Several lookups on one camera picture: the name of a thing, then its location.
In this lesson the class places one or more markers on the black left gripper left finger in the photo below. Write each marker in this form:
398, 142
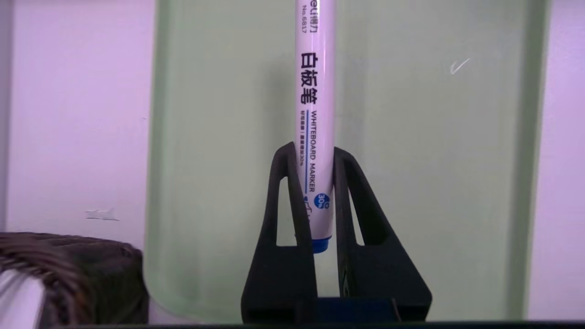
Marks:
283, 274

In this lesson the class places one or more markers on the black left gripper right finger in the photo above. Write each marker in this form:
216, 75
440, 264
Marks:
379, 269

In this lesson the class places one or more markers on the white marker with blue cap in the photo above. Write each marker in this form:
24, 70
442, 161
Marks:
315, 91

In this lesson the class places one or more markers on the dark brown wicker basket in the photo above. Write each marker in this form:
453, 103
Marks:
91, 274

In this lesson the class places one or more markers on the light green plastic tray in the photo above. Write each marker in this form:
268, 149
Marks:
411, 160

